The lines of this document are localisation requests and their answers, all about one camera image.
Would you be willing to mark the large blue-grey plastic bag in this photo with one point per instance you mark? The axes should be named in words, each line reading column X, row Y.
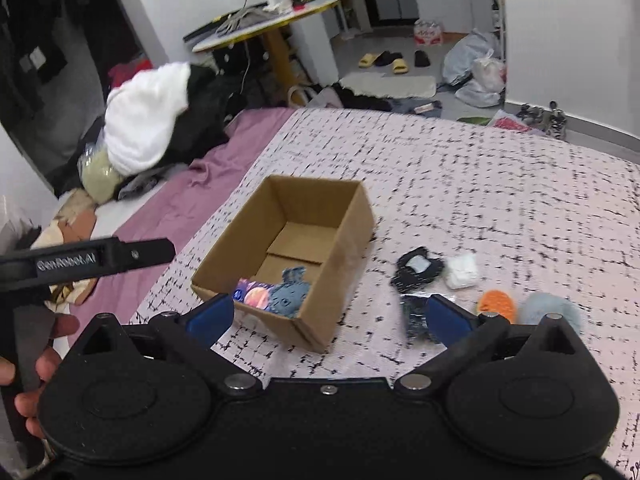
column 462, row 57

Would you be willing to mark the white tote bag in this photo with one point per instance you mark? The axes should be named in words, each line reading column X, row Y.
column 312, row 97

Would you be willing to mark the red cloth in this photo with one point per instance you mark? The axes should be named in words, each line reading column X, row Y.
column 132, row 71

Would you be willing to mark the blue-grey fluffy plush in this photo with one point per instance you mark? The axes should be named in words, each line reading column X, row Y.
column 547, row 305

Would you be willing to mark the white soft pad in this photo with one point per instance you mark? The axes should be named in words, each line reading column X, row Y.
column 462, row 271

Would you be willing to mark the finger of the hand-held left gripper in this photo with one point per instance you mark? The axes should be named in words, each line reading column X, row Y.
column 150, row 252

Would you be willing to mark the black slipper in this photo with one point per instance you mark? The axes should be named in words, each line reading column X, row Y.
column 389, row 57
column 422, row 58

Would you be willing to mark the round yellow-edged table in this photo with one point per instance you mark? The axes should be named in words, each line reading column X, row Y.
column 280, row 22

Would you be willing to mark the orange burger plush toy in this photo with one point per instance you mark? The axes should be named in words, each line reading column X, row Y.
column 496, row 304

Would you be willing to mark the grey cloth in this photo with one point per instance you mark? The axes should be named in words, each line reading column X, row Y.
column 240, row 20

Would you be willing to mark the black clothes on floor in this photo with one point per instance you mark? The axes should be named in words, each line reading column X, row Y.
column 360, row 96

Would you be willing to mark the beige brown cloth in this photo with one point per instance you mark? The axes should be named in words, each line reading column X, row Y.
column 75, row 222

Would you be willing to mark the dark speckled knit cloth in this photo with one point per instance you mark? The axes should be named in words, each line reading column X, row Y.
column 415, row 317

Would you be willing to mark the white power adapter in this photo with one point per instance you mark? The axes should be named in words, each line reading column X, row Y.
column 272, row 1

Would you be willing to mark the grey sneaker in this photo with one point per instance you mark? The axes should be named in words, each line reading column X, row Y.
column 556, row 121
column 531, row 114

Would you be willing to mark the brown cardboard box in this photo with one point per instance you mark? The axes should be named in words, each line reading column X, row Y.
column 310, row 205

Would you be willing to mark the white plastic bag red contents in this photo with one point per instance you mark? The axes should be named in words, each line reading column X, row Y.
column 490, row 74

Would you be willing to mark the pack of water bottles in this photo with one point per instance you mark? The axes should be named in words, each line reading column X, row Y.
column 429, row 32

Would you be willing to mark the person's left hand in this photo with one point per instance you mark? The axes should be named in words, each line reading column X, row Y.
column 62, row 326

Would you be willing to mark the yellow slipper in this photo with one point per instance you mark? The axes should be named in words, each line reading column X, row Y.
column 398, row 66
column 369, row 60

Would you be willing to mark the cream floor rug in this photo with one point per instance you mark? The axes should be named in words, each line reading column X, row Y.
column 390, row 85

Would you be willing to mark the hanging dark clothes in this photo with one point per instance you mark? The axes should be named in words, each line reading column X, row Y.
column 45, row 25

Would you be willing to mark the purple bed sheet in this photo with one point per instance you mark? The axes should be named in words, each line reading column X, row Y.
column 200, row 185

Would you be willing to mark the blue plush toy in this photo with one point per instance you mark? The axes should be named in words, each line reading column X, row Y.
column 290, row 292

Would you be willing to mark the black knit item white label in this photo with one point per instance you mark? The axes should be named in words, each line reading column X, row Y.
column 417, row 270

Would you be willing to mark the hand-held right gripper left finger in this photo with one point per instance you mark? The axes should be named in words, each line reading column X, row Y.
column 212, row 315

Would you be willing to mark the cream bagged pillow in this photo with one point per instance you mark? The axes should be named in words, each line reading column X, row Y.
column 100, row 175

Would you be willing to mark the colourful printed packet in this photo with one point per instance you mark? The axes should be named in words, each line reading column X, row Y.
column 252, row 294

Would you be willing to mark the red patterned bag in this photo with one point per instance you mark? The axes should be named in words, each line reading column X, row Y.
column 507, row 121

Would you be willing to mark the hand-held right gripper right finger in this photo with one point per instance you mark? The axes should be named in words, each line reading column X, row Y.
column 447, row 317

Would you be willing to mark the blue jeans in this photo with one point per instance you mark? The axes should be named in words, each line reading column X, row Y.
column 415, row 107

